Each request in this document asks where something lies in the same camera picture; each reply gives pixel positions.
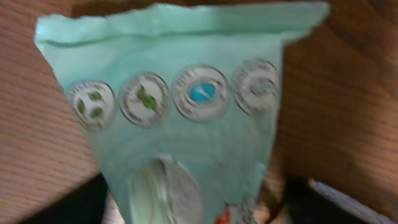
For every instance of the mint green snack packet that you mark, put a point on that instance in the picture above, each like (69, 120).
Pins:
(179, 104)

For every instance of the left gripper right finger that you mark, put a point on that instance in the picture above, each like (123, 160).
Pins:
(313, 202)

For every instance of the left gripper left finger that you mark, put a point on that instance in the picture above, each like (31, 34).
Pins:
(84, 205)

